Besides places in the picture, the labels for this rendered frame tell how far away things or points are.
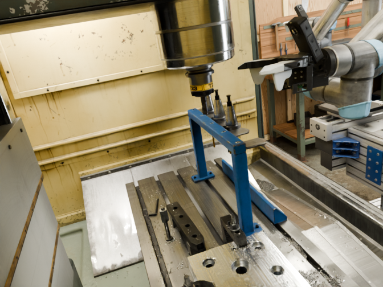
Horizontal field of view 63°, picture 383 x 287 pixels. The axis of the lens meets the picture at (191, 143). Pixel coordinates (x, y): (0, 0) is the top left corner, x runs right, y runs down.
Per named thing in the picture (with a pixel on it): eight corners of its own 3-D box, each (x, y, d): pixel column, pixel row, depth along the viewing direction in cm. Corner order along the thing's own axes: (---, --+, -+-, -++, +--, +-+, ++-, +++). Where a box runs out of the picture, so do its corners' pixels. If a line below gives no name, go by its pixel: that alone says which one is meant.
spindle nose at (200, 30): (160, 63, 73) (150, 8, 69) (227, 52, 74) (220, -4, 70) (161, 73, 59) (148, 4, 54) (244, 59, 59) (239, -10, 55)
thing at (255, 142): (260, 138, 97) (260, 135, 96) (269, 143, 92) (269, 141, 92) (240, 143, 95) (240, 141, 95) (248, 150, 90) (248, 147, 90)
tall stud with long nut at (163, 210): (172, 235, 108) (165, 204, 104) (174, 240, 106) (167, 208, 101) (164, 238, 108) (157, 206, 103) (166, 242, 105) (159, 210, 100)
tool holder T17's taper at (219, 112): (211, 116, 119) (209, 99, 117) (222, 113, 120) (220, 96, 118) (216, 119, 115) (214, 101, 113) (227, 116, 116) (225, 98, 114)
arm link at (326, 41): (310, 54, 181) (309, 34, 177) (322, 50, 186) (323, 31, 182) (321, 54, 175) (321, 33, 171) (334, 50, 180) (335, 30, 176)
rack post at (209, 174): (211, 172, 147) (202, 112, 136) (215, 177, 142) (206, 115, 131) (191, 177, 145) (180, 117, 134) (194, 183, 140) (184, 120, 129)
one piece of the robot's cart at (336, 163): (373, 148, 182) (373, 134, 178) (387, 154, 173) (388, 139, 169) (318, 164, 174) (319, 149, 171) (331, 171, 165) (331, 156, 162)
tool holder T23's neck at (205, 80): (189, 88, 71) (187, 74, 70) (211, 84, 71) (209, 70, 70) (191, 93, 66) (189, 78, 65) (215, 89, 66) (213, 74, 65)
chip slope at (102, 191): (234, 174, 199) (229, 136, 189) (301, 240, 136) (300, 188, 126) (92, 216, 179) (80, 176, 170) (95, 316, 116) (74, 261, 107)
